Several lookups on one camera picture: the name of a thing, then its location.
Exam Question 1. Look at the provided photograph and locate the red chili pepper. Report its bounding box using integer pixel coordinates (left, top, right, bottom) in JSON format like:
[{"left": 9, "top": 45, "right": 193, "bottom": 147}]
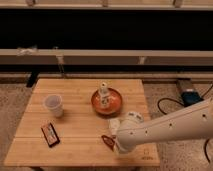
[{"left": 101, "top": 135, "right": 115, "bottom": 150}]

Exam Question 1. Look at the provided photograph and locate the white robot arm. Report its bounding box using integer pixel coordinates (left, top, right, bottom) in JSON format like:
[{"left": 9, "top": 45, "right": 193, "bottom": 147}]
[{"left": 116, "top": 98, "right": 213, "bottom": 153}]

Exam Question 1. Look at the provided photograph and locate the small white bottle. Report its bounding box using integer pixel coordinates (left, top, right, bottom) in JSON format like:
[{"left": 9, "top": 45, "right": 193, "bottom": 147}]
[{"left": 98, "top": 82, "right": 110, "bottom": 109}]

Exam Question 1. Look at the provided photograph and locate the orange round bowl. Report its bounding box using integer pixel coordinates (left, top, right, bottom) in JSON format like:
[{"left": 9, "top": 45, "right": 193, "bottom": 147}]
[{"left": 91, "top": 88, "right": 123, "bottom": 115}]

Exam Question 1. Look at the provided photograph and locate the white rectangular sponge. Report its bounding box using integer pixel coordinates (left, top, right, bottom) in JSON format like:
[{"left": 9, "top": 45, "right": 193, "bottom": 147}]
[{"left": 108, "top": 118, "right": 120, "bottom": 136}]

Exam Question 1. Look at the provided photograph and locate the clear plastic cup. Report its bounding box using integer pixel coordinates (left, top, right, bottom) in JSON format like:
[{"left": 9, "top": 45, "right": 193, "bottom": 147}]
[{"left": 43, "top": 94, "right": 63, "bottom": 117}]

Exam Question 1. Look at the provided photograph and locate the dark snack packet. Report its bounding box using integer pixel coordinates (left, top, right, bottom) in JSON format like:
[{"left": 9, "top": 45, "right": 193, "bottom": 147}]
[{"left": 41, "top": 123, "right": 60, "bottom": 147}]

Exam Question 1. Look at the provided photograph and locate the blue black power box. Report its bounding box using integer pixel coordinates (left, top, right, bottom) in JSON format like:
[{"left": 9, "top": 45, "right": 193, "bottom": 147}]
[{"left": 177, "top": 79, "right": 203, "bottom": 107}]

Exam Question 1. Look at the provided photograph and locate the black floor cable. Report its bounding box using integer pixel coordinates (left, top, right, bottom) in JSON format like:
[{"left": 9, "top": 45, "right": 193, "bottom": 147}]
[{"left": 157, "top": 83, "right": 213, "bottom": 164}]

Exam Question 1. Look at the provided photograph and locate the grey horizontal rail beam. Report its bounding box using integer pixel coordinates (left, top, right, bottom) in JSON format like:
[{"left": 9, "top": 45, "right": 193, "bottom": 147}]
[{"left": 0, "top": 48, "right": 213, "bottom": 66}]

